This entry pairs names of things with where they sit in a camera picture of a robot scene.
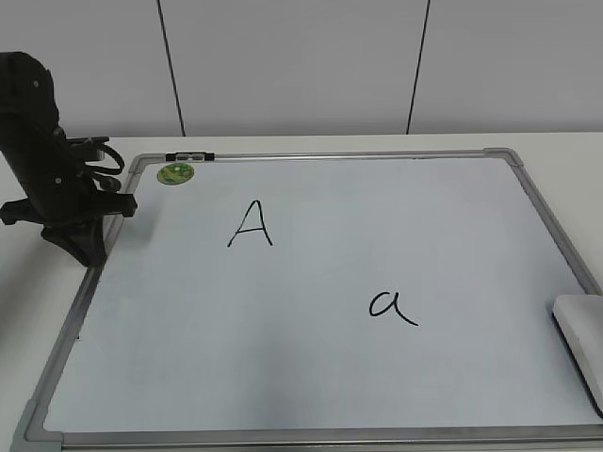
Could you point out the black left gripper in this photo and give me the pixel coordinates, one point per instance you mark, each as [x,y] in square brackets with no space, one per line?
[80,216]

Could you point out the white board eraser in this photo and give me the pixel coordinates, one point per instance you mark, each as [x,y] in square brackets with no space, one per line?
[579,318]

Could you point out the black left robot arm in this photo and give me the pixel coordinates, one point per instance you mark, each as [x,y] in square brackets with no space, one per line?
[70,184]

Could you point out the round green magnet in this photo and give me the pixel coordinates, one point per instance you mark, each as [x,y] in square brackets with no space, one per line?
[175,174]

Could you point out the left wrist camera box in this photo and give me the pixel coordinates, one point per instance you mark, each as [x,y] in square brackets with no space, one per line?
[87,149]

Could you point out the white board with aluminium frame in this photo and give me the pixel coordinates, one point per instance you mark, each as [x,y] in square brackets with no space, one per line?
[332,301]

